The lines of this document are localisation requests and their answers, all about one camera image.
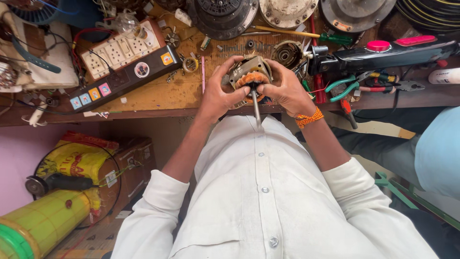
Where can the yellow green plastic drum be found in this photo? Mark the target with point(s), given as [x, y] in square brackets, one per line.
[41, 225]

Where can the black angle grinder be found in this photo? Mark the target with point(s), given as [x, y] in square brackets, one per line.
[59, 182]

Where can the white plastic bottle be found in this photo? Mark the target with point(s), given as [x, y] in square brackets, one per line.
[445, 76]

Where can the small metal bearing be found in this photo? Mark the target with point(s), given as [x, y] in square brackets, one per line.
[250, 44]

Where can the person's left hand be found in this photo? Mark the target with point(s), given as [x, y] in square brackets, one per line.
[215, 91]

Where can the yellow printed sack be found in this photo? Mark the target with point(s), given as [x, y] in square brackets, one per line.
[77, 160]

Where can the fan motor with copper winding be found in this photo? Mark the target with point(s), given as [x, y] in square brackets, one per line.
[251, 77]

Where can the pink pen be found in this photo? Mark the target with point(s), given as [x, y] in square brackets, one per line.
[203, 74]

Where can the grey round motor cover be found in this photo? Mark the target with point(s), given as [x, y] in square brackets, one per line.
[354, 14]

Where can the orange thread wristband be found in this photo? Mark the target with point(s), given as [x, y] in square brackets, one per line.
[309, 118]

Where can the green metal frame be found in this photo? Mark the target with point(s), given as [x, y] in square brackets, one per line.
[413, 199]

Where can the blue fan blade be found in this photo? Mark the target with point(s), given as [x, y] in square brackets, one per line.
[34, 10]

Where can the white round motor cover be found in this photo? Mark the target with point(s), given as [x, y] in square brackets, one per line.
[287, 12]

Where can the dark round fan motor housing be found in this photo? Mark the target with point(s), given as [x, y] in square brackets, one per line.
[222, 16]

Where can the brown cardboard box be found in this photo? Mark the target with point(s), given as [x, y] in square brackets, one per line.
[127, 172]

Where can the person's right hand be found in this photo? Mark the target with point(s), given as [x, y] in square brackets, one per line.
[287, 90]

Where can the yellow tape roll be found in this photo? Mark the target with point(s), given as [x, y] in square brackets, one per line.
[190, 64]

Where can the black glue gun with pink buttons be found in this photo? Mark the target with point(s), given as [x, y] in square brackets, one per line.
[381, 55]

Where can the black power strip with stickers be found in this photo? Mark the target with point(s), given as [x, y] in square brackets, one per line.
[125, 81]

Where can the clear light bulb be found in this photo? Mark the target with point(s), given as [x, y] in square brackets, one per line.
[128, 24]

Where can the white wooden switch board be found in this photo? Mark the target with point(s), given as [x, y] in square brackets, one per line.
[120, 50]

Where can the white button shirt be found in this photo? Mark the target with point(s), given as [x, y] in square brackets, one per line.
[266, 201]

